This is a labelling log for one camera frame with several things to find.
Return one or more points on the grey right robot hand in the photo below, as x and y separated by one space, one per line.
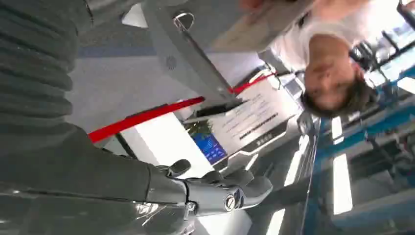
81 181

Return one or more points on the red barrier belt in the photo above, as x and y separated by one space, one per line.
142 118

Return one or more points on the white cabinet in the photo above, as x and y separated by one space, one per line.
165 142

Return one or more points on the ribbed grey right arm sleeve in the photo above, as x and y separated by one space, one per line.
35 65

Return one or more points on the green plant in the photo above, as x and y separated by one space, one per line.
199 128

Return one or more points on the blue display screen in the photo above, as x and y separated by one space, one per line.
210 148

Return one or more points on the white printed sign board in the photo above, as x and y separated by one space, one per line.
256 116

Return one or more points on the pale wooden board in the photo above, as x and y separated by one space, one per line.
259 26

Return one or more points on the person's hand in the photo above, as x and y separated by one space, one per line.
254 4

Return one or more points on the person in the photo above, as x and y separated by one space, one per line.
327 61

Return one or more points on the blue metal frame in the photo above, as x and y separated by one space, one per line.
373 120

